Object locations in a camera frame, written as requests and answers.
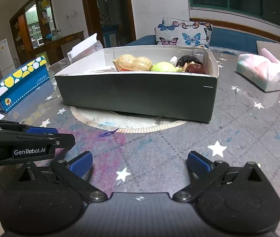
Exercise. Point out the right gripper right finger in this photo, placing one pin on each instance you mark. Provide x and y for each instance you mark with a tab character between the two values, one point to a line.
207	172

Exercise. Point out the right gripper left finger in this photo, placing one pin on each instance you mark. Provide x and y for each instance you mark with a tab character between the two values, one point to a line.
71	174

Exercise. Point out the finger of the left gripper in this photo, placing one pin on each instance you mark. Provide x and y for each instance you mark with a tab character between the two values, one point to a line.
56	139
15	126

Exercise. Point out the conch shell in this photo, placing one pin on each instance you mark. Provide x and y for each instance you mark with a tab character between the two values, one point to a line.
128	62

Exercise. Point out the black-haired doll figurine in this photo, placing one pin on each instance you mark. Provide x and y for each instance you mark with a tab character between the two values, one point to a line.
189	64

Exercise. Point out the green alien toy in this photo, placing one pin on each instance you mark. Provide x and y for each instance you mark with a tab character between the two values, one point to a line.
165	67

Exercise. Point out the blue yellow box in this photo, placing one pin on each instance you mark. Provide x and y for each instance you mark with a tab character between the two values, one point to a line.
24	80

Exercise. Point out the grey cardboard box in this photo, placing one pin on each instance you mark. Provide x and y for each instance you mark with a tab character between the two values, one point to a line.
93	82

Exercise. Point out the round paper mat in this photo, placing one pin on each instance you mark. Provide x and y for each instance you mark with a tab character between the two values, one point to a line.
114	121

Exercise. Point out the white refrigerator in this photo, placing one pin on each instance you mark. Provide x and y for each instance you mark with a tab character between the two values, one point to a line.
6	61

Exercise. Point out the wooden cabinet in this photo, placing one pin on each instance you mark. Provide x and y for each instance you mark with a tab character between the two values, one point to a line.
34	32

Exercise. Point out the pastel tissue pack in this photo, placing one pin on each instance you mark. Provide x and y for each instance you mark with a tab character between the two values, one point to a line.
263	70

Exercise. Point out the blue sofa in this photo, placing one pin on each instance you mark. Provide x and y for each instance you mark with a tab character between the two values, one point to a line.
221	37

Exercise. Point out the butterfly print pillow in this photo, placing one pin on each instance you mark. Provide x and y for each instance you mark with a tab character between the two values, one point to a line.
173	31

